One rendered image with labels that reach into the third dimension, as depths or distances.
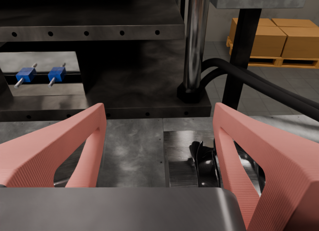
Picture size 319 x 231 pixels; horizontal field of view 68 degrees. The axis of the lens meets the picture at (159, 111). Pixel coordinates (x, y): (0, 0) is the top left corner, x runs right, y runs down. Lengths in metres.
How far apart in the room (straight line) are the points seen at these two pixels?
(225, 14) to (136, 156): 3.16
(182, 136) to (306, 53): 2.74
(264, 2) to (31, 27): 0.76
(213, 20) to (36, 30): 2.98
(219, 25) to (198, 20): 2.92
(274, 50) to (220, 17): 0.97
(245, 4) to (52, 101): 0.75
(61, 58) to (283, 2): 0.77
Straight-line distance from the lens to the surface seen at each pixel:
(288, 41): 3.08
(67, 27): 0.85
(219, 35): 3.71
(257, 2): 0.92
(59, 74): 0.89
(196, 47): 0.77
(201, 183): 0.44
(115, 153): 0.66
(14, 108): 0.97
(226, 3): 0.89
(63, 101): 0.93
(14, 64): 0.96
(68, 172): 0.49
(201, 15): 0.74
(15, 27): 0.91
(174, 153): 0.46
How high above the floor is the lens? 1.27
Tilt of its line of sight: 37 degrees down
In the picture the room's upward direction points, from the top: straight up
